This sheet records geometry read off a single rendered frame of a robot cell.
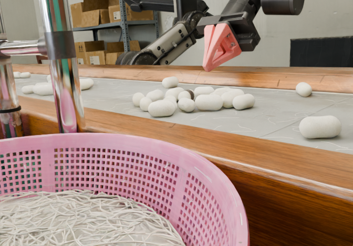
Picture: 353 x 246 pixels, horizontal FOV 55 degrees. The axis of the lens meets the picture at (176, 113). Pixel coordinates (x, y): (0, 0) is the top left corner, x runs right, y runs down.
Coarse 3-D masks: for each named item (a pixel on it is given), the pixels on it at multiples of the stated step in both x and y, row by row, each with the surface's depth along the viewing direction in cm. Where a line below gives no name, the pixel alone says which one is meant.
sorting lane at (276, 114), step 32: (32, 96) 70; (96, 96) 64; (128, 96) 61; (256, 96) 52; (288, 96) 50; (320, 96) 48; (352, 96) 47; (224, 128) 36; (256, 128) 35; (288, 128) 35; (352, 128) 33
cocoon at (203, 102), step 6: (198, 96) 45; (204, 96) 44; (210, 96) 44; (216, 96) 44; (198, 102) 44; (204, 102) 44; (210, 102) 44; (216, 102) 44; (222, 102) 44; (198, 108) 45; (204, 108) 45; (210, 108) 44; (216, 108) 44
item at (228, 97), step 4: (228, 92) 45; (232, 92) 45; (236, 92) 46; (240, 92) 46; (224, 96) 45; (228, 96) 45; (232, 96) 45; (224, 100) 45; (228, 100) 45; (232, 100) 45; (224, 104) 45; (228, 104) 45; (232, 104) 45
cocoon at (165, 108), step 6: (156, 102) 43; (162, 102) 43; (168, 102) 43; (150, 108) 43; (156, 108) 43; (162, 108) 43; (168, 108) 43; (174, 108) 43; (150, 114) 43; (156, 114) 43; (162, 114) 43; (168, 114) 43
